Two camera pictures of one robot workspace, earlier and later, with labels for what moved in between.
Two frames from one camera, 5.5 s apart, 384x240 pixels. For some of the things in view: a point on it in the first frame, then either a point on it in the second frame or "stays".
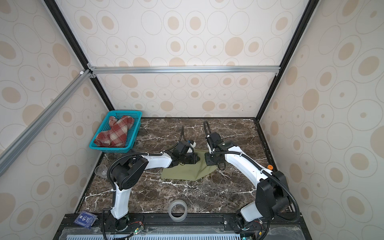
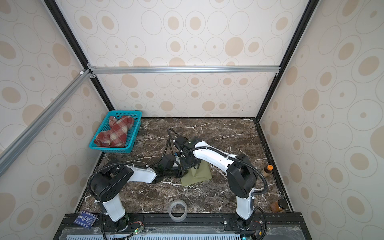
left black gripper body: [187, 159] to [173, 173]
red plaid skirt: [116, 137] stays
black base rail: [197, 226] stays
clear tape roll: [175, 202] stays
